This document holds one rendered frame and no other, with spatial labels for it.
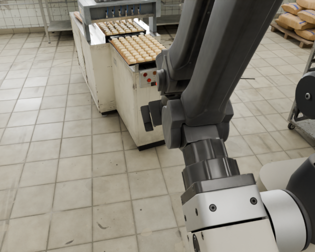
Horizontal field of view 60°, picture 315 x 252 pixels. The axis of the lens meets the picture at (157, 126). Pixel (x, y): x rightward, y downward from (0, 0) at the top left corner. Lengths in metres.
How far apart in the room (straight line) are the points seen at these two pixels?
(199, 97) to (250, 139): 2.55
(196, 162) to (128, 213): 1.78
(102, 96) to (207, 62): 2.65
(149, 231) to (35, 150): 1.40
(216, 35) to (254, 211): 0.22
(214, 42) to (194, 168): 0.19
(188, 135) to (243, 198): 0.12
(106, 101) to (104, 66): 0.40
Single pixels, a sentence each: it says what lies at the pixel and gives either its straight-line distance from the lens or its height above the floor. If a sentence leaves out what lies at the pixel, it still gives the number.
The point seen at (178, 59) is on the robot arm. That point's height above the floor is 1.56.
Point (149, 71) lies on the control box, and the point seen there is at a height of 0.83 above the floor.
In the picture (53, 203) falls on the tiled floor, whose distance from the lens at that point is 2.35.
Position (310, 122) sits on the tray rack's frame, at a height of 0.15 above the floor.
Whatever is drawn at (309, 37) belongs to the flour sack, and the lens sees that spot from 5.58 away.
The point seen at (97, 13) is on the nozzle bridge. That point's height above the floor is 1.09.
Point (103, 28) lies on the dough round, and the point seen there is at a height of 0.92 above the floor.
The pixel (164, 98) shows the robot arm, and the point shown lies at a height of 1.44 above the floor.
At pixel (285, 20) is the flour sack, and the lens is 5.91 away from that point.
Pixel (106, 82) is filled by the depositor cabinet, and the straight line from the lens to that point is 2.90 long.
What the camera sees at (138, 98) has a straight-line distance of 2.26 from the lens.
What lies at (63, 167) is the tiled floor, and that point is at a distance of 2.60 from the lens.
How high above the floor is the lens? 1.74
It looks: 36 degrees down
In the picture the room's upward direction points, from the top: straight up
